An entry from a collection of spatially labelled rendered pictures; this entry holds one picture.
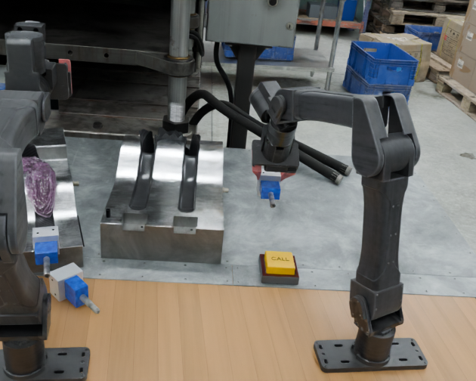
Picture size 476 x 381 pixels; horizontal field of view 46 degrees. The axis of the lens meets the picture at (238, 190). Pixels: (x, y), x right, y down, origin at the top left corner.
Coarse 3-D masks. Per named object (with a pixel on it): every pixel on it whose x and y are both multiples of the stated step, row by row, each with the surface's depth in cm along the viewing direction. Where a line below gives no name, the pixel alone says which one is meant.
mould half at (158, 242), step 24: (168, 144) 143; (216, 144) 146; (120, 168) 137; (168, 168) 138; (216, 168) 140; (120, 192) 129; (168, 192) 131; (216, 192) 134; (120, 216) 119; (168, 216) 121; (192, 216) 122; (216, 216) 123; (120, 240) 118; (144, 240) 119; (168, 240) 119; (192, 240) 119; (216, 240) 119
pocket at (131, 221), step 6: (126, 216) 121; (132, 216) 121; (138, 216) 121; (144, 216) 121; (126, 222) 122; (132, 222) 122; (138, 222) 122; (144, 222) 122; (126, 228) 120; (132, 228) 120; (138, 228) 120
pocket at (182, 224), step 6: (174, 216) 121; (180, 216) 121; (186, 216) 121; (174, 222) 122; (180, 222) 122; (186, 222) 122; (192, 222) 122; (174, 228) 122; (180, 228) 122; (186, 228) 122; (192, 228) 122
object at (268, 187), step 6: (264, 174) 128; (270, 174) 128; (276, 174) 128; (258, 180) 128; (264, 180) 128; (270, 180) 128; (276, 180) 128; (258, 186) 128; (264, 186) 125; (270, 186) 125; (276, 186) 125; (258, 192) 129; (264, 192) 125; (270, 192) 124; (276, 192) 125; (264, 198) 125; (270, 198) 122; (276, 198) 125; (270, 204) 120
